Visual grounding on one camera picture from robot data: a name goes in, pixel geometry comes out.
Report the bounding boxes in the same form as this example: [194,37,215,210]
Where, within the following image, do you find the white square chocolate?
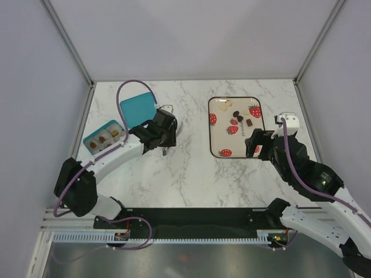
[219,105,227,112]

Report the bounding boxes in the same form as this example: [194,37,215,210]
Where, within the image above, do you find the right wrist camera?
[271,112,300,139]

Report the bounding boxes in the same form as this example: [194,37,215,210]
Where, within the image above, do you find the teal box lid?
[120,92,157,129]

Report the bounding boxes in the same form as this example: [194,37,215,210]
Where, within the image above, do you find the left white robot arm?
[53,108,177,228]

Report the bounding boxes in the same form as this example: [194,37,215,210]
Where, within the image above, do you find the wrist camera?
[271,112,300,139]
[159,104,174,114]

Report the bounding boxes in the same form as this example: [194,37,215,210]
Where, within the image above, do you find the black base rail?
[92,207,290,240]

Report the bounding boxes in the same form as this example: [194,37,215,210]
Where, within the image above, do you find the brown rectangular chocolate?
[246,119,253,127]

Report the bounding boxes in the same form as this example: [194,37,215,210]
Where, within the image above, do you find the metal serving tongs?
[162,122,183,156]

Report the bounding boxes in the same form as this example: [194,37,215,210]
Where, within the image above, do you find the strawberry pattern tray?
[208,97,265,159]

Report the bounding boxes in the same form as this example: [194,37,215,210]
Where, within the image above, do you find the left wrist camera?
[159,104,174,114]

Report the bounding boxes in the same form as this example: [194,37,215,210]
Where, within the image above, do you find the teal chocolate box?
[83,120,126,155]

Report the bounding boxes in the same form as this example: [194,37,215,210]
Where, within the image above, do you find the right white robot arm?
[245,129,370,277]

